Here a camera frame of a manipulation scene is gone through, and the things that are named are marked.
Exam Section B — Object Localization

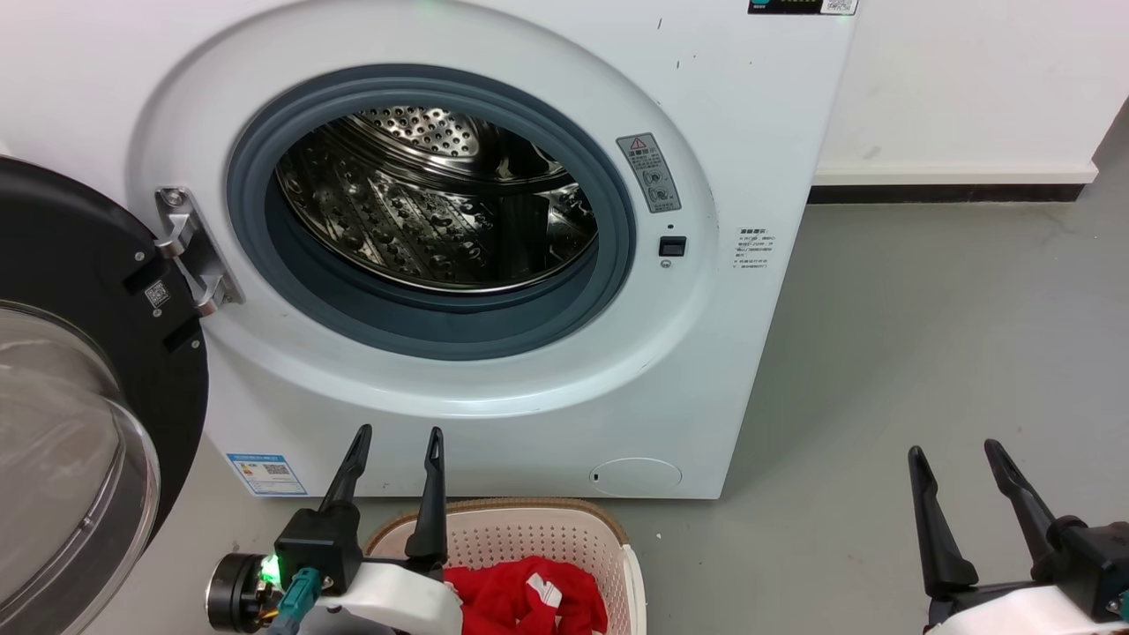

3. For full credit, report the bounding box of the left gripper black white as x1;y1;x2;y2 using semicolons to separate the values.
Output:
275;424;463;635

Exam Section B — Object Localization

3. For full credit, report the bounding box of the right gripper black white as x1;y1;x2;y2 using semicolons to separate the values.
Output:
908;439;1129;635

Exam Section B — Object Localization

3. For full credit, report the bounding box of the red and white garment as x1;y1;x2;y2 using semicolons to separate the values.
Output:
441;556;609;635

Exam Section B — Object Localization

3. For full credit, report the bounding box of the cream plastic laundry basket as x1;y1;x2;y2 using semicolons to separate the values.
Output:
364;498;647;635

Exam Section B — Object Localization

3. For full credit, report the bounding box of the stainless steel washing machine drum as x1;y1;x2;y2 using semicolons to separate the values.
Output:
275;106;599;295

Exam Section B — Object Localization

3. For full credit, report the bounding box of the black washer door with glass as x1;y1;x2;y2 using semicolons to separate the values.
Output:
0;157;210;635

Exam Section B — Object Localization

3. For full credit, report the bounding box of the blue energy label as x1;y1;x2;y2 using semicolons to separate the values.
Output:
227;453;308;497

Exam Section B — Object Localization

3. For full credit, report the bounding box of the grey rubber door gasket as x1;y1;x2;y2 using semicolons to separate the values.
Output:
225;63;638;361

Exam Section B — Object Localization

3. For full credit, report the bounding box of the round drain filter cover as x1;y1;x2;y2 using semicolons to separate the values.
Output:
589;457;684;497

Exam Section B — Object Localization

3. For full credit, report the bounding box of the metal door hinge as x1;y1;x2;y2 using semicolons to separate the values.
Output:
155;187;244;318

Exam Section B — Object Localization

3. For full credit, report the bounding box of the white and black baseboard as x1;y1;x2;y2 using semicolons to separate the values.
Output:
807;161;1100;205

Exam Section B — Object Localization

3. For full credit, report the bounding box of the small printed text sticker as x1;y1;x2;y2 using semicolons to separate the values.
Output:
732;226;779;273

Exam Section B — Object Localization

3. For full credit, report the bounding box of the grey warning sticker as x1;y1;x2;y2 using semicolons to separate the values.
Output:
616;132;682;214

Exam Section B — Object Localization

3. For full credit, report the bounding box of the white front-load washing machine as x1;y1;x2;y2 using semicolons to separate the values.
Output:
0;0;858;500

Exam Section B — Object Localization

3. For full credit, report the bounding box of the black QR code label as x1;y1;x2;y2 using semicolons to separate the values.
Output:
748;0;859;16

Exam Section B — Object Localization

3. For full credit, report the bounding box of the teal cable connector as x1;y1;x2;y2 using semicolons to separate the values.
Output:
267;568;322;635

